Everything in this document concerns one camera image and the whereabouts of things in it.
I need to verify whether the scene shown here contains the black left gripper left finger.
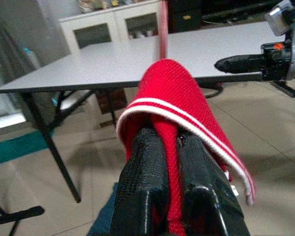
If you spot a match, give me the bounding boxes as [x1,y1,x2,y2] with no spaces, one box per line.
[112,128,169,236]

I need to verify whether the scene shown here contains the teal floor mat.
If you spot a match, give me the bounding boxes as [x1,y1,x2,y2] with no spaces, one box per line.
[0,129,51,168]

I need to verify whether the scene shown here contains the black table leg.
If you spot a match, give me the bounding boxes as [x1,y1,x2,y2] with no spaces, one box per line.
[22,90,95,204]
[270,80,295,98]

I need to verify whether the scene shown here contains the black speaker box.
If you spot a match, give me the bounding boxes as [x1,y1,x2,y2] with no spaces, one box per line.
[167,0,204,34]

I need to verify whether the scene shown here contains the dark blue jeans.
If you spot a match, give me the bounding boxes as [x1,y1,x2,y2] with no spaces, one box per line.
[87,181,120,236]

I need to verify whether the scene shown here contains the white teal plastic item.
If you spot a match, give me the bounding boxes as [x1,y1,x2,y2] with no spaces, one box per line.
[23,46,42,71]

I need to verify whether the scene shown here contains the red plastic hanger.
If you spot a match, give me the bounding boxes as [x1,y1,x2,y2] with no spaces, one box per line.
[158,0,170,61]

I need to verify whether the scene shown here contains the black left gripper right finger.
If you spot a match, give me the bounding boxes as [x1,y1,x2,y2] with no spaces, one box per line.
[178,135,251,236]

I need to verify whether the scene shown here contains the dark curtain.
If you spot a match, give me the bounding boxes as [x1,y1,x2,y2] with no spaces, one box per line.
[0,14,47,118]

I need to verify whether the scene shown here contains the red polo shirt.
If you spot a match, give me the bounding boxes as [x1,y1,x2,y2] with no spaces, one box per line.
[115,59,258,236]

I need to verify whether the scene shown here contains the white glass door cabinet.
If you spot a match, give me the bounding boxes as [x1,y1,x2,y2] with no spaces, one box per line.
[59,0,163,54]

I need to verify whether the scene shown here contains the black stand foot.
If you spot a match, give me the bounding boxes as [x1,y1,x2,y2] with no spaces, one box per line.
[0,195,45,236]

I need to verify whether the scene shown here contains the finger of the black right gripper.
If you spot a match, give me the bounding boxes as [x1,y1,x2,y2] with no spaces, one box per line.
[214,54,264,74]

